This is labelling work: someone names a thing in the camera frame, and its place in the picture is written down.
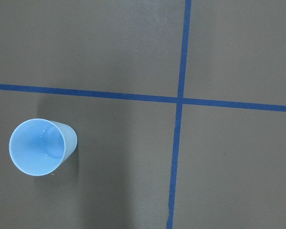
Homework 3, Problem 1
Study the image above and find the light blue plastic cup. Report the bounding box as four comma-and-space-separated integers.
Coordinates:
9, 118, 78, 176

